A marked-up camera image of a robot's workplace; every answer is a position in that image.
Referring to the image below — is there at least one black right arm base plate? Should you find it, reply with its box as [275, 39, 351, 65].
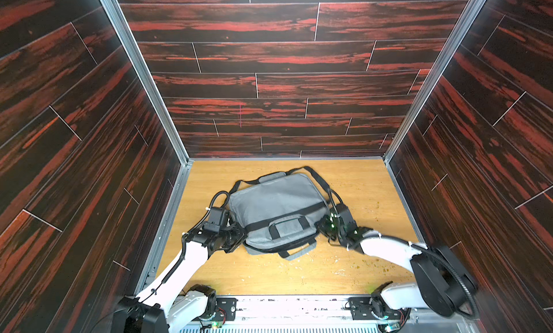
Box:
[345, 296, 410, 321]

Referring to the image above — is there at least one aluminium left corner post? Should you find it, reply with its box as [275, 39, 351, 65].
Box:
[99, 0, 190, 165]

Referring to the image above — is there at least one aluminium right corner post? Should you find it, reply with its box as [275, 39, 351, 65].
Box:
[383, 0, 487, 168]

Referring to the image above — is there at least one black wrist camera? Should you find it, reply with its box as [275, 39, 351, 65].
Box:
[336, 203, 357, 233]
[203, 207, 230, 233]

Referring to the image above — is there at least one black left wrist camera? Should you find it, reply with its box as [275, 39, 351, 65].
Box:
[203, 207, 230, 233]

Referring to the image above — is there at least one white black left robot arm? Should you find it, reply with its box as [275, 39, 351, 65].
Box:
[111, 224, 246, 332]

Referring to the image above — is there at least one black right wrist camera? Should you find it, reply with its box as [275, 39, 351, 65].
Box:
[336, 203, 357, 233]

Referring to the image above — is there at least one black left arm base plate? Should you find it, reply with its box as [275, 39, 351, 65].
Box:
[207, 296, 238, 323]

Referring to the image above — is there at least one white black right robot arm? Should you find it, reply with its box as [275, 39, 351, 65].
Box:
[315, 216, 480, 320]

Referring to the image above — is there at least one grey zippered laptop bag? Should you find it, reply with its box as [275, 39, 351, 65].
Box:
[228, 166, 332, 261]

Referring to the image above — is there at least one aluminium corner post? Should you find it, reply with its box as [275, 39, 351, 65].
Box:
[383, 0, 487, 168]
[99, 0, 190, 165]

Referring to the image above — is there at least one aluminium front rail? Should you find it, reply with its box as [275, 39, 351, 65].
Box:
[172, 293, 480, 333]

